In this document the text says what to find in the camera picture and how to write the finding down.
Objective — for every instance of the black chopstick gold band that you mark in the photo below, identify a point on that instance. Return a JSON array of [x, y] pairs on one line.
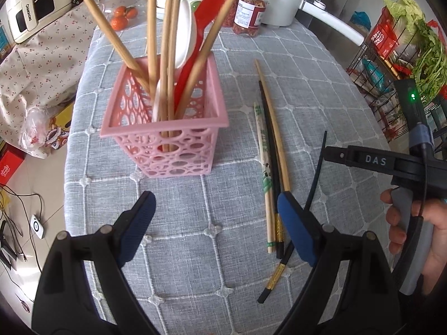
[[275, 175]]

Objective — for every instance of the pink perforated utensil basket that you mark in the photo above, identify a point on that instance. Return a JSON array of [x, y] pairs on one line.
[[181, 147]]

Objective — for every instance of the white electric cooking pot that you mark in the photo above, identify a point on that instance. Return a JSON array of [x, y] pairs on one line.
[[281, 13]]

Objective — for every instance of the small orange tangerines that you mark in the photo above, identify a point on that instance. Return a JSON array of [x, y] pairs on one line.
[[123, 17]]

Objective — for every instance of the floral table cloth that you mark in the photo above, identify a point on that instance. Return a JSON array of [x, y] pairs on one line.
[[71, 52]]

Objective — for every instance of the wire rack with vegetables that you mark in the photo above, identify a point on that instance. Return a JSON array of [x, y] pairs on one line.
[[402, 44]]

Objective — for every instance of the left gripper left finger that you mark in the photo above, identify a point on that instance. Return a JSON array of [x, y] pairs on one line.
[[132, 225]]

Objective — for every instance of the glass jar with tangerines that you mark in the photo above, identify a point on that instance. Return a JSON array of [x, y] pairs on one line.
[[108, 6]]

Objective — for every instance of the grey refrigerator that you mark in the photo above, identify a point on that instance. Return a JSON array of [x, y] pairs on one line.
[[335, 0]]

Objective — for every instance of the disposable chopsticks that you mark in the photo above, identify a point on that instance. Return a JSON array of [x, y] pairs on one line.
[[267, 183]]

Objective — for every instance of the person's right hand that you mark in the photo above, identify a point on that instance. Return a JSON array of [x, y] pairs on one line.
[[435, 213]]

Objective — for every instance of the short labelled snack jar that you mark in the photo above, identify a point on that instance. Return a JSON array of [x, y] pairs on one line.
[[248, 17]]

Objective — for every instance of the grey quilted table cloth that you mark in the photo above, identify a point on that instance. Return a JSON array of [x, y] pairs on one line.
[[203, 263]]

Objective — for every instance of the wooden chopstick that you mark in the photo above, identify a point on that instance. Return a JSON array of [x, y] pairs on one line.
[[281, 157]]

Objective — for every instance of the red box on floor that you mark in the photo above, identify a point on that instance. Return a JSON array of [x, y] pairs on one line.
[[11, 159]]

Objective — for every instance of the cream air fryer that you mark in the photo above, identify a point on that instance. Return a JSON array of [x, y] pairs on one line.
[[27, 17]]

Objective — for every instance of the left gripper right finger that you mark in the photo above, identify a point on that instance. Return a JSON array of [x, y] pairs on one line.
[[301, 225]]

